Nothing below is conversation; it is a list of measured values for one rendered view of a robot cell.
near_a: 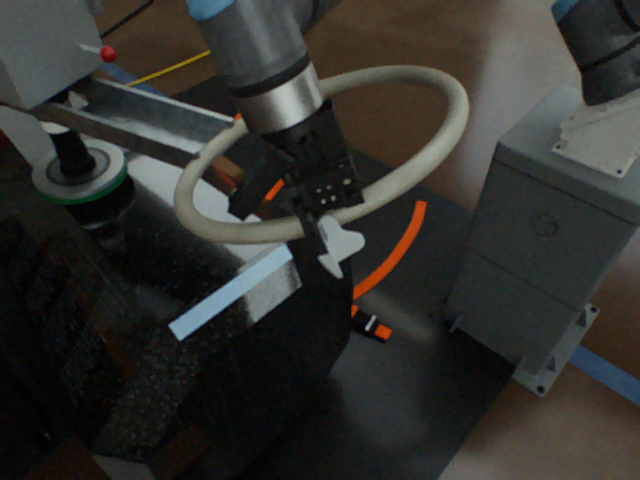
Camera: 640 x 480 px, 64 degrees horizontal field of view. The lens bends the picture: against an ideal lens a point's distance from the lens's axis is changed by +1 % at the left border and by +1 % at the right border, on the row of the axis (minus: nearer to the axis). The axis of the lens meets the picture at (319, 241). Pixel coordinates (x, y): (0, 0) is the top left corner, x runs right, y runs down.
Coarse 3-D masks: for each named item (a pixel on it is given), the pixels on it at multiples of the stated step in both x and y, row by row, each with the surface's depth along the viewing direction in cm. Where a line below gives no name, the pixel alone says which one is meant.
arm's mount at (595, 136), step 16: (624, 96) 118; (576, 112) 129; (592, 112) 122; (608, 112) 118; (624, 112) 117; (576, 128) 126; (592, 128) 123; (608, 128) 121; (624, 128) 119; (560, 144) 133; (576, 144) 128; (592, 144) 126; (608, 144) 123; (624, 144) 121; (576, 160) 130; (592, 160) 128; (608, 160) 125; (624, 160) 123
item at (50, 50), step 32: (0, 0) 85; (32, 0) 90; (64, 0) 96; (0, 32) 87; (32, 32) 92; (64, 32) 98; (96, 32) 104; (0, 64) 90; (32, 64) 94; (64, 64) 100; (96, 64) 107; (0, 96) 98; (32, 96) 97
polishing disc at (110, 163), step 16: (96, 144) 131; (48, 160) 126; (96, 160) 126; (112, 160) 126; (32, 176) 122; (48, 176) 122; (64, 176) 122; (96, 176) 122; (112, 176) 122; (48, 192) 118; (64, 192) 118; (80, 192) 118; (96, 192) 120
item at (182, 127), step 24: (96, 96) 110; (120, 96) 106; (144, 96) 102; (48, 120) 105; (72, 120) 100; (96, 120) 96; (120, 120) 104; (144, 120) 104; (168, 120) 104; (192, 120) 100; (216, 120) 97; (120, 144) 98; (144, 144) 94; (168, 144) 91; (192, 144) 98
